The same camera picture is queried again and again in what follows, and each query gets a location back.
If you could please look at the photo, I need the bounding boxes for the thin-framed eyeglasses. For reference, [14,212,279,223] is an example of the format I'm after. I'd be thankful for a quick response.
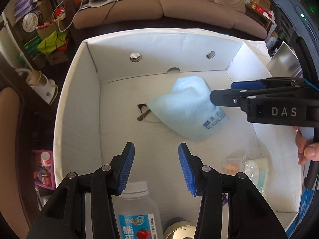
[137,103,162,123]

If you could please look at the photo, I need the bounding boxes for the striped white table mat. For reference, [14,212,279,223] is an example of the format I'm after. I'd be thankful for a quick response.
[245,41,271,60]

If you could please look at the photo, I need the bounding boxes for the person's right hand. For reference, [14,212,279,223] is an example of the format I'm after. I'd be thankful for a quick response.
[295,127,319,165]

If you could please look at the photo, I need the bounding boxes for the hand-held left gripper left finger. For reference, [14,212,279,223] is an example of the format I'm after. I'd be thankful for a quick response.
[26,142,135,239]

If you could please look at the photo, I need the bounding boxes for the round metal tin lid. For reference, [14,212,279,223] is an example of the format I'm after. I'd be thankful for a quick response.
[163,218,197,239]

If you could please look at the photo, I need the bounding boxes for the blue silver printed box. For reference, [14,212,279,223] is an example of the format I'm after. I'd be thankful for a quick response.
[265,42,301,78]

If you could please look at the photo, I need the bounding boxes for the white cardboard box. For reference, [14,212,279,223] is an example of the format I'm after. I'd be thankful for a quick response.
[53,27,308,232]

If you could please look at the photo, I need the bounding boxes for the stack of purple boxes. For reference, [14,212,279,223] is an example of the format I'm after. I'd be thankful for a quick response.
[14,0,43,17]

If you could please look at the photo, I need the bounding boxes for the dark desktop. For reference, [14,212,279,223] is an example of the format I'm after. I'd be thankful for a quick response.
[72,17,267,45]

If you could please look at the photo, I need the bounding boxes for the round cookie tin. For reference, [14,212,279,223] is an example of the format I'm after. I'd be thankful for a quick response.
[22,11,41,31]

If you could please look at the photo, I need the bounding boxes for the brown sofa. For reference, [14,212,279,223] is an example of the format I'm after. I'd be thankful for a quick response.
[74,0,268,39]

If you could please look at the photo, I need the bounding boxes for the brown armchair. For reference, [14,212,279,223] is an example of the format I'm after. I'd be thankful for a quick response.
[0,87,27,229]

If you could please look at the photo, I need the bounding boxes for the brown cardboard carton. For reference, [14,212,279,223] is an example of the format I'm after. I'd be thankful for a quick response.
[245,0,272,13]

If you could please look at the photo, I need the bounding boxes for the clear bottle with red label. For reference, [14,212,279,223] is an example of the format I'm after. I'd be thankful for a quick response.
[112,181,163,239]

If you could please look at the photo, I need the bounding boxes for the flat silver blue box lid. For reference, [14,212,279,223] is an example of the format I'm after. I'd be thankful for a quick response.
[287,187,319,239]

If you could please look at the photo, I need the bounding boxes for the white massager device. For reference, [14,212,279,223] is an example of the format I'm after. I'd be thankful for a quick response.
[88,0,117,8]

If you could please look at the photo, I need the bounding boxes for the pink basket of bottles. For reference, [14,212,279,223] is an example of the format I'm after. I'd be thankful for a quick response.
[32,149,56,190]

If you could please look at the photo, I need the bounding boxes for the white small appliance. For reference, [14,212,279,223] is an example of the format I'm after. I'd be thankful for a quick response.
[26,70,59,105]

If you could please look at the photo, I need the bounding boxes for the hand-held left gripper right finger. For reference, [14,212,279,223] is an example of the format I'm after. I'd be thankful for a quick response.
[178,143,288,239]

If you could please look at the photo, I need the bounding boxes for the yellow green bag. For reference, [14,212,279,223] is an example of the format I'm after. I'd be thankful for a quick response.
[37,25,68,54]

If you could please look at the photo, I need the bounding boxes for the clear packet of orange earplugs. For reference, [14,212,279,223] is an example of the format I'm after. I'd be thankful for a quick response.
[223,154,246,177]

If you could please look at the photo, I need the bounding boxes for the clear bag with toothbrush kit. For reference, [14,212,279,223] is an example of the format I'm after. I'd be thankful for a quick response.
[243,154,271,197]

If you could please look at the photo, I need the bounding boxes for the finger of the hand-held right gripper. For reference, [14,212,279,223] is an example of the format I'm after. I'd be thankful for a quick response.
[230,78,306,90]
[210,86,309,110]

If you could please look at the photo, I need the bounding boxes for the light blue plastic bag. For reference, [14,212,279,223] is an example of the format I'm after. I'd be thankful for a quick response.
[147,77,230,143]

